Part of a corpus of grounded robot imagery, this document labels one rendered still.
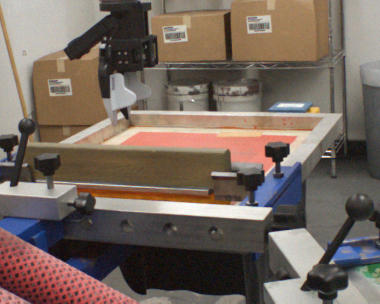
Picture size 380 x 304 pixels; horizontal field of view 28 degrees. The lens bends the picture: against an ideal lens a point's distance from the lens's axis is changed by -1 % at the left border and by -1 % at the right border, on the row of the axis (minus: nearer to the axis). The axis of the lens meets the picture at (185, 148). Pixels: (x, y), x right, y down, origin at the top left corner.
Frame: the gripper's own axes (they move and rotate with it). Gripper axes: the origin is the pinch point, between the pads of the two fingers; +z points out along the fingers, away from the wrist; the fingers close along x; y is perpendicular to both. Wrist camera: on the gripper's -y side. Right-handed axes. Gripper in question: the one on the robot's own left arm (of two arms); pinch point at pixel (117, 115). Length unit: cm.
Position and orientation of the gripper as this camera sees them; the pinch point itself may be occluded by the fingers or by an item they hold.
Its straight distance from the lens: 139.4
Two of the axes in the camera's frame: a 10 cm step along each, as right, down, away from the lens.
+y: 9.3, 0.4, -3.6
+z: 0.5, 9.7, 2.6
